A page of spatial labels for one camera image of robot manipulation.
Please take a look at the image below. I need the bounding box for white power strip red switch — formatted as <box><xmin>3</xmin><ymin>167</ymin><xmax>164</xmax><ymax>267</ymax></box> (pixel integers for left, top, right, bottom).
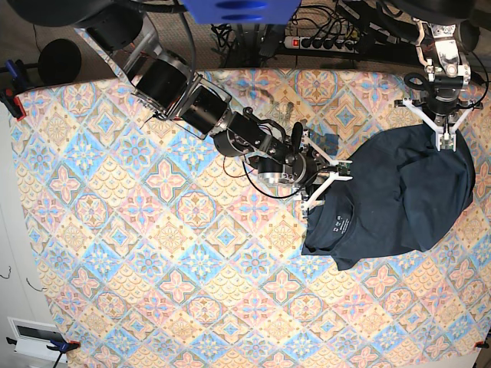
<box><xmin>283</xmin><ymin>36</ymin><xmax>357</xmax><ymax>54</ymax></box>

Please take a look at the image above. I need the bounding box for red black clamp upper left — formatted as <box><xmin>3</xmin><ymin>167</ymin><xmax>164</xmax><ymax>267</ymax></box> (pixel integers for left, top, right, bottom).
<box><xmin>1</xmin><ymin>59</ymin><xmax>26</xmax><ymax>121</ymax></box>

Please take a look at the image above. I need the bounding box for patterned colourful tablecloth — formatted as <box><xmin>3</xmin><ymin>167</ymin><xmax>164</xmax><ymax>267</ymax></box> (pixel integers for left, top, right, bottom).
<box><xmin>8</xmin><ymin>79</ymin><xmax>490</xmax><ymax>367</ymax></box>

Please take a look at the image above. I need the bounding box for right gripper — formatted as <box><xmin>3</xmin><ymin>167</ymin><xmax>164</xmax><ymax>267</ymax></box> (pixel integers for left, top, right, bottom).
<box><xmin>256</xmin><ymin>149</ymin><xmax>326</xmax><ymax>193</ymax></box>

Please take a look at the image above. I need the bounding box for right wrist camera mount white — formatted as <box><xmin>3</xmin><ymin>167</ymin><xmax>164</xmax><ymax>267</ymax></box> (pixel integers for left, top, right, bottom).
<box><xmin>295</xmin><ymin>128</ymin><xmax>353</xmax><ymax>219</ymax></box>

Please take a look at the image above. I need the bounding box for dark navy t-shirt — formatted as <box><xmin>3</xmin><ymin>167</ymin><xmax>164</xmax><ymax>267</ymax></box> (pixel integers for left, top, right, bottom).
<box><xmin>302</xmin><ymin>124</ymin><xmax>476</xmax><ymax>271</ymax></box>

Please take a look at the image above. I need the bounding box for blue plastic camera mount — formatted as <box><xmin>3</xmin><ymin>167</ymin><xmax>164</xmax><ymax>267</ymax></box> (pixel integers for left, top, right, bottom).
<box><xmin>182</xmin><ymin>0</ymin><xmax>301</xmax><ymax>25</ymax></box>

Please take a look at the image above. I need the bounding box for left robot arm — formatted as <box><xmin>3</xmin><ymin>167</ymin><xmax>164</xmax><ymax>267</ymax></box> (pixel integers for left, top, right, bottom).
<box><xmin>376</xmin><ymin>1</ymin><xmax>482</xmax><ymax>129</ymax></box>

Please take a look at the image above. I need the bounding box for black round stool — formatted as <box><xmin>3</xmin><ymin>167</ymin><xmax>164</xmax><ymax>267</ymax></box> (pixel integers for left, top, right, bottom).
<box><xmin>38</xmin><ymin>38</ymin><xmax>82</xmax><ymax>86</ymax></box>

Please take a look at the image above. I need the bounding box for blue clamp lower left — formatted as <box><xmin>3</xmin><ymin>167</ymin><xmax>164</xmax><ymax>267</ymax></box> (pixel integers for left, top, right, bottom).
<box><xmin>6</xmin><ymin>337</ymin><xmax>81</xmax><ymax>363</ymax></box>

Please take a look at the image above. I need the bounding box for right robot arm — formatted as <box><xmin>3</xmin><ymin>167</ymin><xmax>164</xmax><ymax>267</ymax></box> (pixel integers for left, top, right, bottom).
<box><xmin>9</xmin><ymin>1</ymin><xmax>332</xmax><ymax>194</ymax></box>

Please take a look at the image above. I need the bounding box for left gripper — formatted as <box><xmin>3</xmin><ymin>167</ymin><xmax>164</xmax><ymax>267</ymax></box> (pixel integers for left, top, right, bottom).
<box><xmin>421</xmin><ymin>76</ymin><xmax>470</xmax><ymax>120</ymax></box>

